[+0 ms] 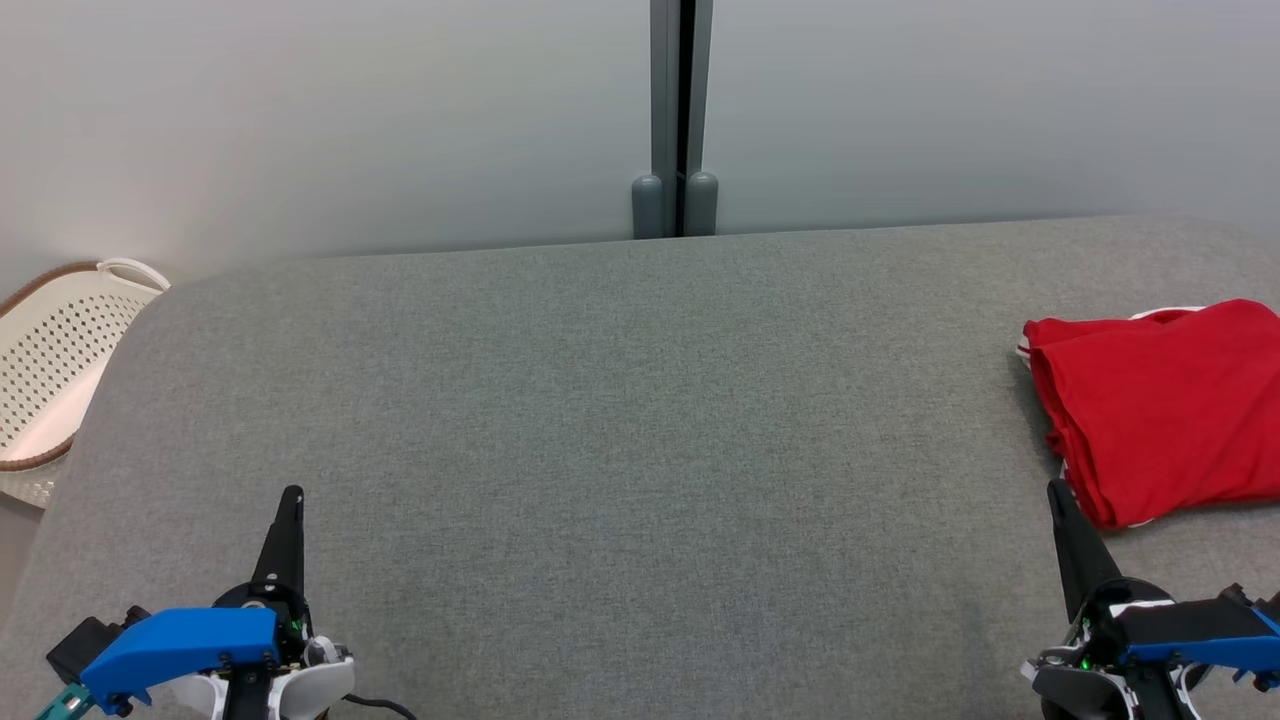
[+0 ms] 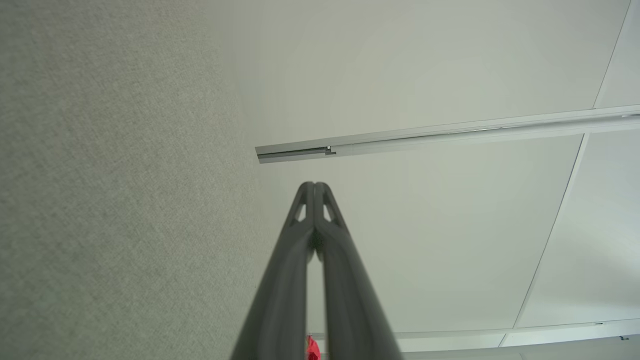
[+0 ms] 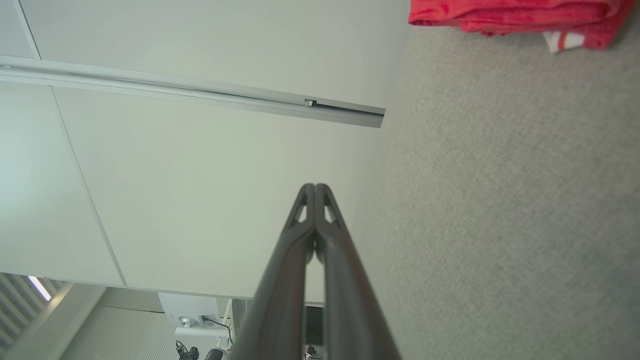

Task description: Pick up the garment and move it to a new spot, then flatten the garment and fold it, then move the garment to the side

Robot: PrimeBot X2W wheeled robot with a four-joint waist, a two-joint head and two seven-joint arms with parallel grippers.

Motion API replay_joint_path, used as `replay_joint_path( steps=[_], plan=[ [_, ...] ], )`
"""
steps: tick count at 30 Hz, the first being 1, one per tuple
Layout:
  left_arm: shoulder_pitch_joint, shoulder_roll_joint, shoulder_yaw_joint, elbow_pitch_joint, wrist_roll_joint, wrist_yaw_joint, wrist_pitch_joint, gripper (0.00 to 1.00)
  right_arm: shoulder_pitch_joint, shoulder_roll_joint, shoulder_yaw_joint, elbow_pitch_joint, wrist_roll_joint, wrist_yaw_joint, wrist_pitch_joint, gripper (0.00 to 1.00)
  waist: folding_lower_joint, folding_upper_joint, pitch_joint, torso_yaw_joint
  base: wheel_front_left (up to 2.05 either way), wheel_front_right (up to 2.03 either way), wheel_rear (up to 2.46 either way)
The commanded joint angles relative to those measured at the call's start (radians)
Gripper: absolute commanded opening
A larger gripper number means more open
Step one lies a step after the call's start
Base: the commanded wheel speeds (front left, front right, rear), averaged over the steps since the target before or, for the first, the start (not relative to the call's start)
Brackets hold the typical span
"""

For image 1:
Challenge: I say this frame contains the grey partition post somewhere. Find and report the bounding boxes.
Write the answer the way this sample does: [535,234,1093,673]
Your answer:
[686,0,719,237]
[631,0,679,240]

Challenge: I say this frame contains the red Bulls 23 jersey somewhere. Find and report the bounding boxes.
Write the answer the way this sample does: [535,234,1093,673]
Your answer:
[1022,298,1280,532]

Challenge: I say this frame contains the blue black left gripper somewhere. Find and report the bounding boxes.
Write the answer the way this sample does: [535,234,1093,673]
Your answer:
[79,485,314,720]

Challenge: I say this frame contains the red shorts with white stripes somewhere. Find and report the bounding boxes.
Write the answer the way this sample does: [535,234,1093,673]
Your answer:
[1016,303,1211,367]

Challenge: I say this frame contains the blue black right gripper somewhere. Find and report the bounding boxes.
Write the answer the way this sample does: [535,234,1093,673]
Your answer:
[1021,479,1280,720]

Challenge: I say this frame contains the white perforated laundry basket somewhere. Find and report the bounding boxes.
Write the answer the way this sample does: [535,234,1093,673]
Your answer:
[0,257,172,510]

